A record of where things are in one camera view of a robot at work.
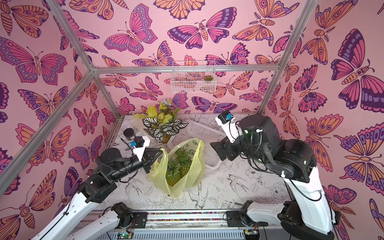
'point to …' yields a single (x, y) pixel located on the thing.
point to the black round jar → (129, 133)
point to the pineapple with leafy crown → (173, 173)
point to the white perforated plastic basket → (205, 132)
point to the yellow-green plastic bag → (196, 172)
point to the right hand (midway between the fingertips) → (221, 136)
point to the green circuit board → (124, 235)
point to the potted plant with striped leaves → (162, 123)
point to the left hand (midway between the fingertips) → (163, 148)
